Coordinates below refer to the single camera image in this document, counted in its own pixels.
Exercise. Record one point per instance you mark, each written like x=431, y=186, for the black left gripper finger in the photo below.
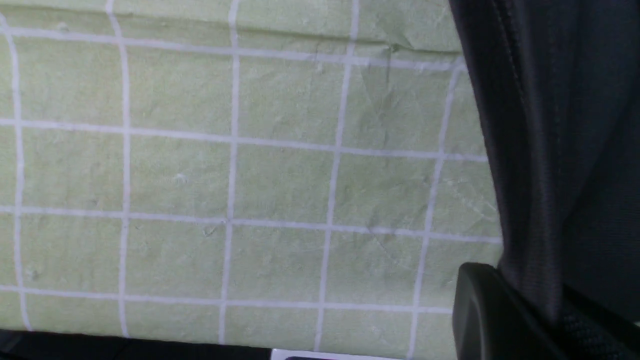
x=490, y=321

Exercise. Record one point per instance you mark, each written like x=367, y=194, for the dark gray long-sleeved shirt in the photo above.
x=556, y=84

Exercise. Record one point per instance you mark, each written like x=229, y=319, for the light green checkered tablecloth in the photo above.
x=300, y=174

